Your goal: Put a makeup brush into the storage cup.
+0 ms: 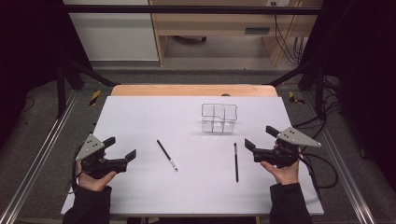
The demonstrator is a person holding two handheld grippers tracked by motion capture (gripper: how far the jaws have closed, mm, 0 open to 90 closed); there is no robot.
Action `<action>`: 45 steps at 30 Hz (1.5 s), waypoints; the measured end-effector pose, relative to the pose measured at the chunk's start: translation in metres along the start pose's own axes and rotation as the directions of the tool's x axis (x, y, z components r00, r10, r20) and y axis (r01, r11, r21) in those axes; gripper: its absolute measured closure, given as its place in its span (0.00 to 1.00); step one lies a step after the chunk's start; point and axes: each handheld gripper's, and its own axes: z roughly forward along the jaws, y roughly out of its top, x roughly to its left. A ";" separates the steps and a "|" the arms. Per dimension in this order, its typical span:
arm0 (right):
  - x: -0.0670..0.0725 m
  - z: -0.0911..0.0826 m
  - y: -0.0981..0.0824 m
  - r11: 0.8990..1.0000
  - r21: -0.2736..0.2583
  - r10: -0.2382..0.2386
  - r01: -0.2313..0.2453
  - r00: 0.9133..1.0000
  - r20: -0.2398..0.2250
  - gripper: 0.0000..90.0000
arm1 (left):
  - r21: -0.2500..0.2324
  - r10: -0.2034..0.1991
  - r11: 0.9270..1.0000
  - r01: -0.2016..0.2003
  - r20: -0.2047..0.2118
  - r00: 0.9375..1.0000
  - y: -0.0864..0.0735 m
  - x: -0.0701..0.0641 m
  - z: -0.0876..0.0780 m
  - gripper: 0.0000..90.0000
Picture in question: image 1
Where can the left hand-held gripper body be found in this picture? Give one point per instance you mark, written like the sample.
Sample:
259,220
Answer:
93,165

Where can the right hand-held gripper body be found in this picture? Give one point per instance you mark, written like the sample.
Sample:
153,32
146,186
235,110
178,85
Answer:
280,157

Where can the plain black pen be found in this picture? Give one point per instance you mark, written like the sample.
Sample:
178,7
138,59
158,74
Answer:
236,161

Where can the black pen with silver tip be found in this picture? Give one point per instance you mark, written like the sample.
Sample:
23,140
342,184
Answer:
166,154

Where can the clear acrylic organizer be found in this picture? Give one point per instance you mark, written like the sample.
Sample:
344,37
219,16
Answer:
218,123

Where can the person's left hand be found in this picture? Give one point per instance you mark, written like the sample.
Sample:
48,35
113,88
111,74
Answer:
93,184

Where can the person's right hand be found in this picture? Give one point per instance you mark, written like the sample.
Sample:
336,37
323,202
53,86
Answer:
286,175

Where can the yellow clamp right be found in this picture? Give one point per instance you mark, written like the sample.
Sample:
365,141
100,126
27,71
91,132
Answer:
292,98

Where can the yellow clamp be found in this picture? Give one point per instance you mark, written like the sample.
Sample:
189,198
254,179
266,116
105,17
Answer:
292,98
95,97

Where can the yellow clamp left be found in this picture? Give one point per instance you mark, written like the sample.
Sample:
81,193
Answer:
95,97

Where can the black metal stand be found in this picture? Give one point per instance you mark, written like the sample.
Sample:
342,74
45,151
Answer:
319,93
60,90

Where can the white table board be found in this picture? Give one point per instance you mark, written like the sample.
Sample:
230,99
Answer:
193,193

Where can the wooden table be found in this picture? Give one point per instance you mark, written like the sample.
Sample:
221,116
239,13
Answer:
186,90

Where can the white cabinet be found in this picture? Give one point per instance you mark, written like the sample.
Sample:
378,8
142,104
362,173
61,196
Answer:
115,37

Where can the black curtain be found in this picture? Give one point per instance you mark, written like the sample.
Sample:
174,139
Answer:
28,62
367,77

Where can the light wooden desk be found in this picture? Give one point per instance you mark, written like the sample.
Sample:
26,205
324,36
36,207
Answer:
218,23

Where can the aluminium rail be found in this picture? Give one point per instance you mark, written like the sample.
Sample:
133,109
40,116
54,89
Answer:
342,161
40,152

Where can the black horizontal frame bar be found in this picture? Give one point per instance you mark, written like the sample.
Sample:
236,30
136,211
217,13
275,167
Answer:
186,10

